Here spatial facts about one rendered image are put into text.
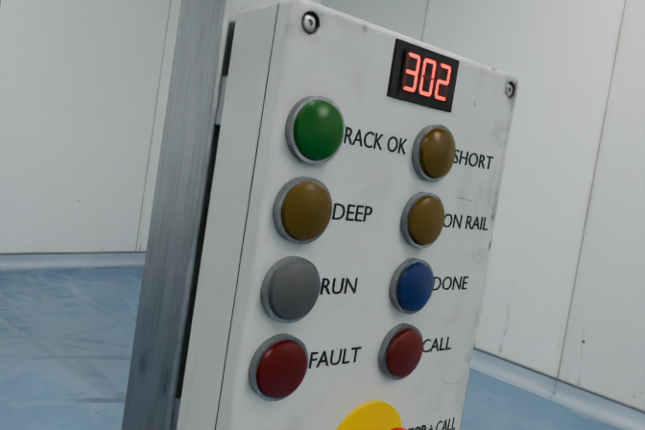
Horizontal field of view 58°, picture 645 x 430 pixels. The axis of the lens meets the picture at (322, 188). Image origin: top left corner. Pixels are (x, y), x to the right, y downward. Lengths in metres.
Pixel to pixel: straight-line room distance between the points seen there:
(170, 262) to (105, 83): 4.10
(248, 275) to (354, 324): 0.07
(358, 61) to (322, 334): 0.13
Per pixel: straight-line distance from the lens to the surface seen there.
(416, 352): 0.33
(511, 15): 3.58
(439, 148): 0.31
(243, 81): 0.28
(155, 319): 0.34
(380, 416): 0.33
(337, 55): 0.27
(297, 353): 0.27
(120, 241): 4.61
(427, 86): 0.30
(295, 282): 0.26
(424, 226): 0.31
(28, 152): 4.24
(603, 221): 3.19
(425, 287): 0.32
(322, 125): 0.25
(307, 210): 0.25
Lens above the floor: 1.03
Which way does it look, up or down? 3 degrees down
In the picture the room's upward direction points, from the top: 9 degrees clockwise
